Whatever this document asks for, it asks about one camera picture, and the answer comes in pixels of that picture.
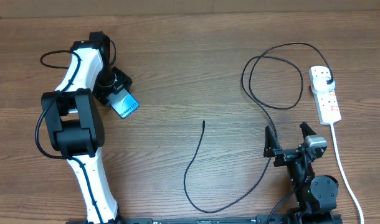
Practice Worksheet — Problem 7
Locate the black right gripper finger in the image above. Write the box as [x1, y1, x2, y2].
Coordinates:
[264, 126, 282, 157]
[300, 122, 316, 140]

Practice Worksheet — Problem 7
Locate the blue Galaxy smartphone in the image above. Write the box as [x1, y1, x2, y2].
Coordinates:
[107, 89, 140, 119]

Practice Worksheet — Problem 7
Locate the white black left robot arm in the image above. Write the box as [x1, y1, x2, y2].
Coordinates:
[35, 31, 138, 223]

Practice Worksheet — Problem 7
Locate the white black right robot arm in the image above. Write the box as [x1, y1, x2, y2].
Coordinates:
[264, 122, 338, 217]

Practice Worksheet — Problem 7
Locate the white charger plug adapter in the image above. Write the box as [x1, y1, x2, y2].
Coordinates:
[311, 77, 336, 94]

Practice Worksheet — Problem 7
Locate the white power strip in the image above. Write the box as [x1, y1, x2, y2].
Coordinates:
[309, 66, 341, 125]

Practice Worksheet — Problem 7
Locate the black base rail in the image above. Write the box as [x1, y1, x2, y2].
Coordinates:
[65, 213, 343, 224]

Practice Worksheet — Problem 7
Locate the black charger cable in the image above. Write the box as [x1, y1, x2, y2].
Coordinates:
[183, 42, 336, 214]

